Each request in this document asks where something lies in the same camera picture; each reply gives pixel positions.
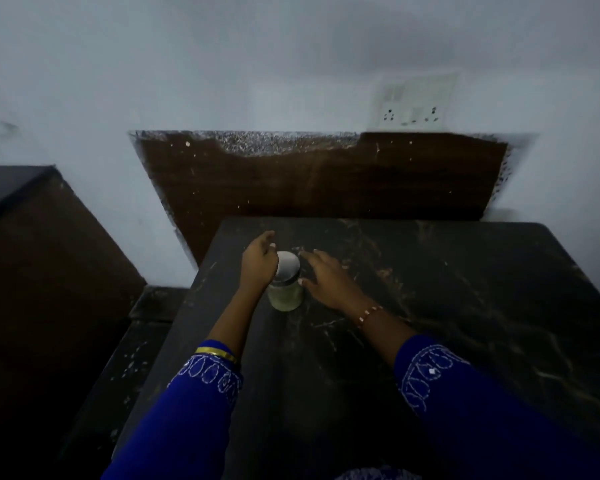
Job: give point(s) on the person's left hand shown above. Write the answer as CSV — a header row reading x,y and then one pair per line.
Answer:
x,y
257,267

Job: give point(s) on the person's right hand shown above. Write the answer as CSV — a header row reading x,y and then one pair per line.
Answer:
x,y
332,284

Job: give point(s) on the green fennel jar silver lid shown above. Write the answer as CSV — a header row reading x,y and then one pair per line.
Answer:
x,y
287,294

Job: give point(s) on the person's left forearm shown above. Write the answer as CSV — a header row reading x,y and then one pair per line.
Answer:
x,y
235,324

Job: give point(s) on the person's right forearm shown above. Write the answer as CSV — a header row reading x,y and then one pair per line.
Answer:
x,y
387,334

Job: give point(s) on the gold bangle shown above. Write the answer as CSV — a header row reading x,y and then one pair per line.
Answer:
x,y
217,353

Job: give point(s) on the white wall socket plate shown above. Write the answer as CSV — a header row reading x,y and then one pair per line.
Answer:
x,y
415,102

